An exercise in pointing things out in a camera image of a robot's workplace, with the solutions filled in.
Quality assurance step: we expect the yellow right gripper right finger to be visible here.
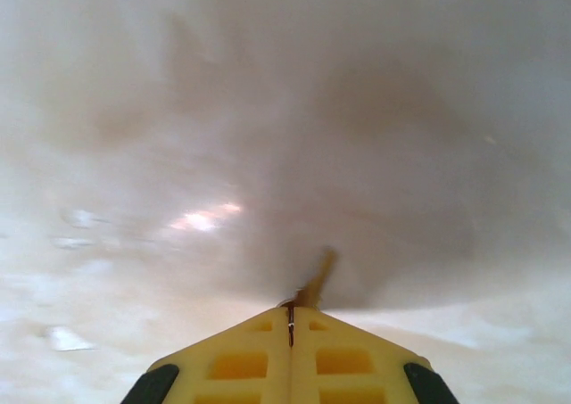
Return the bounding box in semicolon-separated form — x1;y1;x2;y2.
291;305;461;404

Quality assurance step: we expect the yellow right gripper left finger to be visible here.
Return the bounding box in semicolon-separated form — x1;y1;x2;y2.
119;304;292;404

